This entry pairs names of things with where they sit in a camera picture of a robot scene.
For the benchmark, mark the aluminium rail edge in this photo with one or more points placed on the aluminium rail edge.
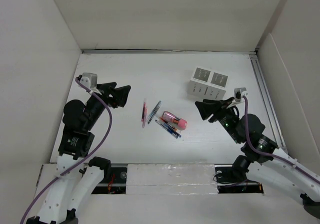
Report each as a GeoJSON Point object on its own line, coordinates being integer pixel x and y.
{"type": "Point", "coordinates": [276, 130]}
{"type": "Point", "coordinates": [156, 51]}

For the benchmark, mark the aluminium rail back edge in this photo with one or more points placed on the aluminium rail back edge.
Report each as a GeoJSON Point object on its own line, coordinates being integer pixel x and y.
{"type": "Point", "coordinates": [156, 51]}

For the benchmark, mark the white two-slot pen holder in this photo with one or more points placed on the white two-slot pen holder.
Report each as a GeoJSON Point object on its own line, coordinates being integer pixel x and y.
{"type": "Point", "coordinates": [207, 84]}

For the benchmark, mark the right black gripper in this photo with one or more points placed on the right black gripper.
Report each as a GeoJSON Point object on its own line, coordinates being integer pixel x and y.
{"type": "Point", "coordinates": [208, 106]}

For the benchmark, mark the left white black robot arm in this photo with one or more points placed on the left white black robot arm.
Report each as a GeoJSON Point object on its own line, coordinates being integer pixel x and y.
{"type": "Point", "coordinates": [78, 172]}

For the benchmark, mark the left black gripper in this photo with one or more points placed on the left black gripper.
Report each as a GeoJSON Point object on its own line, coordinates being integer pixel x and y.
{"type": "Point", "coordinates": [120, 93]}

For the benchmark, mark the black clear gel pen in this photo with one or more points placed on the black clear gel pen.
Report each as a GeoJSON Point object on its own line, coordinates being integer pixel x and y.
{"type": "Point", "coordinates": [155, 113]}

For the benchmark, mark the teal blue gel pen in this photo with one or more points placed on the teal blue gel pen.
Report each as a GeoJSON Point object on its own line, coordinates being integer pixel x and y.
{"type": "Point", "coordinates": [153, 111]}

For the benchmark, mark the dark red gel pen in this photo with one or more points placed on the dark red gel pen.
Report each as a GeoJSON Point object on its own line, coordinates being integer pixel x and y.
{"type": "Point", "coordinates": [143, 109]}

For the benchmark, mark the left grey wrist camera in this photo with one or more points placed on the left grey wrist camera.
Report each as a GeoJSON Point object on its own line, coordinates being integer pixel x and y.
{"type": "Point", "coordinates": [89, 80]}

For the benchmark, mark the pink clear gel pen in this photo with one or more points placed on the pink clear gel pen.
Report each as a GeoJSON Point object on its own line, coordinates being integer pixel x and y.
{"type": "Point", "coordinates": [145, 117]}

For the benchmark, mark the aluminium rail right edge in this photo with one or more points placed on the aluminium rail right edge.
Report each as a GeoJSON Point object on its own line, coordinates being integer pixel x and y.
{"type": "Point", "coordinates": [276, 130]}

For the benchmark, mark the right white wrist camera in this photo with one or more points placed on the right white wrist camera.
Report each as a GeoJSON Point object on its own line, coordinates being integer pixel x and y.
{"type": "Point", "coordinates": [239, 93]}

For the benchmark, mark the red orange pen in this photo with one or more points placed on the red orange pen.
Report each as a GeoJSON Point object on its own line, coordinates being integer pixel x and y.
{"type": "Point", "coordinates": [167, 123]}

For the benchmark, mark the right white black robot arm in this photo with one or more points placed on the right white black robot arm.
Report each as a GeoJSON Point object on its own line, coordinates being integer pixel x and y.
{"type": "Point", "coordinates": [263, 160]}

